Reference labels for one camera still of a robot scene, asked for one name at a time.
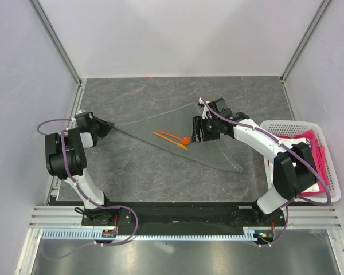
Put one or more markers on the aluminium frame post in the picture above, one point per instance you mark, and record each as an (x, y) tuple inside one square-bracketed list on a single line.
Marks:
[(305, 39), (49, 29)]

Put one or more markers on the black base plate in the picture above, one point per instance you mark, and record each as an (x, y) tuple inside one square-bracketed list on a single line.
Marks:
[(236, 214)]

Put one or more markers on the white cloth in basket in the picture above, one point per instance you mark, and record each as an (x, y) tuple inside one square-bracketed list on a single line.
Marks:
[(288, 175)]

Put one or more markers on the orange plastic knife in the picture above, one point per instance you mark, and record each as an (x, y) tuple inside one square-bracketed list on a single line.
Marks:
[(169, 140)]

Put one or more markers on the right aluminium frame post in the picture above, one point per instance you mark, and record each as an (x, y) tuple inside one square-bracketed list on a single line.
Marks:
[(305, 39)]

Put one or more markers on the pink cloth in basket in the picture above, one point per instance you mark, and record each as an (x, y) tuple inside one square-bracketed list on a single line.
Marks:
[(318, 153)]

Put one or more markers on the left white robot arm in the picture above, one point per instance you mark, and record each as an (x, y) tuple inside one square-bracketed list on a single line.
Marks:
[(66, 159)]

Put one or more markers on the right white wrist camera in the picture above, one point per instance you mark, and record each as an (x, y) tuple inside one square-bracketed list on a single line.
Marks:
[(205, 114)]

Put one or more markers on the grey cloth napkin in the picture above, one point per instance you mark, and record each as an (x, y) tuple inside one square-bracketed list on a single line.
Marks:
[(166, 130)]

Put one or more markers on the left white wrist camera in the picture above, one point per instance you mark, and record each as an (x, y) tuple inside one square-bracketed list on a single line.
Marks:
[(82, 115)]

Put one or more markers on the slotted cable duct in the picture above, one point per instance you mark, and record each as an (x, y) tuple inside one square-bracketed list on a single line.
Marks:
[(113, 235)]

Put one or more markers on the white plastic basket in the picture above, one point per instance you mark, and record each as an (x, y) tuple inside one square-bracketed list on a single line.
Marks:
[(293, 128)]

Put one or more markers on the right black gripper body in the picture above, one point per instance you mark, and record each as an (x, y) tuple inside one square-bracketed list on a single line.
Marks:
[(209, 128)]

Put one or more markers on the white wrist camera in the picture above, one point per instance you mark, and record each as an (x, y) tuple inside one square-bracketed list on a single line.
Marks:
[(82, 115), (205, 114)]

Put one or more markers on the orange plastic spoon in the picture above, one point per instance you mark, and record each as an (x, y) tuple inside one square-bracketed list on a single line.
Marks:
[(184, 140)]

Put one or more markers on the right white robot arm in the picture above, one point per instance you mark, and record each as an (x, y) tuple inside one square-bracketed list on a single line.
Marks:
[(240, 127)]

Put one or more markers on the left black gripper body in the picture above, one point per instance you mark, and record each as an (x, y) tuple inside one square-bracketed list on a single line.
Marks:
[(99, 127)]

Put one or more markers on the left aluminium frame post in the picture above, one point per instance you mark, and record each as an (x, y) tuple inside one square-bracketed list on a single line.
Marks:
[(49, 29)]

